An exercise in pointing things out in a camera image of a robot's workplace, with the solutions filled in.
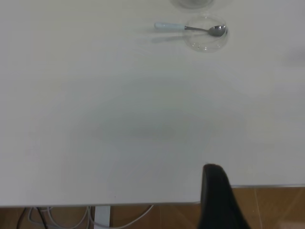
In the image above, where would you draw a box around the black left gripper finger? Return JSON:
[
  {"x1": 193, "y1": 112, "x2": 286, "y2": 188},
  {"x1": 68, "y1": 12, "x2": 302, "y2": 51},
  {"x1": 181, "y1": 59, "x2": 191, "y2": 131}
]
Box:
[{"x1": 197, "y1": 163, "x2": 253, "y2": 229}]

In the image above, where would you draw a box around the metal spoon with white handle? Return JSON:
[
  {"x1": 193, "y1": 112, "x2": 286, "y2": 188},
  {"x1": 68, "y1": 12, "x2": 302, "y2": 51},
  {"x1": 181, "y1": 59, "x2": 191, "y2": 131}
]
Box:
[{"x1": 154, "y1": 22, "x2": 226, "y2": 37}]

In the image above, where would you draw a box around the clear plastic lid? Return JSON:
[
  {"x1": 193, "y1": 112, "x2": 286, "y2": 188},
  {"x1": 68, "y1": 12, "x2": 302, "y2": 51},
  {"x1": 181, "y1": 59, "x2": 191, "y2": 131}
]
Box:
[{"x1": 182, "y1": 14, "x2": 230, "y2": 53}]

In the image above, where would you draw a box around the white table leg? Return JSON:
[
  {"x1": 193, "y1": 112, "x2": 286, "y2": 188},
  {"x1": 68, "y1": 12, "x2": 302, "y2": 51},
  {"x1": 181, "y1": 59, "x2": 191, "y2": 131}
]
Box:
[{"x1": 94, "y1": 205, "x2": 111, "y2": 229}]

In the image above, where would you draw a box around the clear double-walled glass jar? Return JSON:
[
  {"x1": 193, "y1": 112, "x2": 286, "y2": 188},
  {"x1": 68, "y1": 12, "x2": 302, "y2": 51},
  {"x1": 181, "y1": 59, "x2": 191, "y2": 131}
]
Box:
[{"x1": 169, "y1": 0, "x2": 215, "y2": 10}]

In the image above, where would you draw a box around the white cable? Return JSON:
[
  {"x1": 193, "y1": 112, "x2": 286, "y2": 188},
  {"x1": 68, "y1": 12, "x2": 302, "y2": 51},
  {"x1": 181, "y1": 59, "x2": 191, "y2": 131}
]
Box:
[{"x1": 94, "y1": 204, "x2": 155, "y2": 229}]

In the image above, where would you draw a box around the grey cable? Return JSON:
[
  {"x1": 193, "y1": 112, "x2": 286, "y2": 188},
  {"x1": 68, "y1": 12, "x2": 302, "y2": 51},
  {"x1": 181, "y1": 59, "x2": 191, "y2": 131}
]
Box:
[{"x1": 28, "y1": 206, "x2": 92, "y2": 229}]

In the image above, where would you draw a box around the thin black cable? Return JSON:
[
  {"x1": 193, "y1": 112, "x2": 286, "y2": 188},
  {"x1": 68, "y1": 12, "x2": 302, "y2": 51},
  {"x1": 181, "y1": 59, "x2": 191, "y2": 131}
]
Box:
[
  {"x1": 16, "y1": 207, "x2": 28, "y2": 229},
  {"x1": 35, "y1": 207, "x2": 48, "y2": 229}
]

